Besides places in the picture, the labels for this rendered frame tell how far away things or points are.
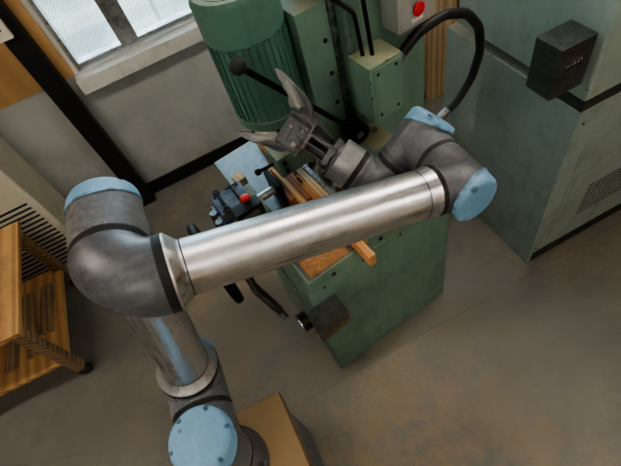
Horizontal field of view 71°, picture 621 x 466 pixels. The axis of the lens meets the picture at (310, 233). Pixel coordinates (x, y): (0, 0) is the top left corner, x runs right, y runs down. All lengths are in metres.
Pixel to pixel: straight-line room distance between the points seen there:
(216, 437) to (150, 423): 1.16
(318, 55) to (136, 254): 0.64
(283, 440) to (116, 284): 0.82
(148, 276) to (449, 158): 0.51
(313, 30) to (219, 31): 0.21
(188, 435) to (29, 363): 1.49
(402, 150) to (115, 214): 0.50
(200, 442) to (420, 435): 1.03
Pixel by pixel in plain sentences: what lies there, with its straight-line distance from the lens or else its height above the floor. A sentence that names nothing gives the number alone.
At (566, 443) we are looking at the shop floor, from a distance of 1.97.
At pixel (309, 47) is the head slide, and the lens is 1.03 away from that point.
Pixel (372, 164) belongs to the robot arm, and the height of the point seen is 1.24.
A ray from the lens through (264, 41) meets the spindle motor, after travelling 0.95.
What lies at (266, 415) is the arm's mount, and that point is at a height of 0.61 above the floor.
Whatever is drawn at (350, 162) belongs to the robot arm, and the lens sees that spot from 0.86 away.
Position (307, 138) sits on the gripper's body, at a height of 1.31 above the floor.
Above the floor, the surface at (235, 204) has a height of 1.00.
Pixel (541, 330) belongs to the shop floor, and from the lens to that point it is 2.09.
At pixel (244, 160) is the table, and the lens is 1.48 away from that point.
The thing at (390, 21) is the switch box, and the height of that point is 1.34.
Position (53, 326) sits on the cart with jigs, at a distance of 2.49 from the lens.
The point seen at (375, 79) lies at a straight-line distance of 1.02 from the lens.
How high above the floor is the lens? 1.87
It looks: 53 degrees down
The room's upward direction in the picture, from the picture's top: 20 degrees counter-clockwise
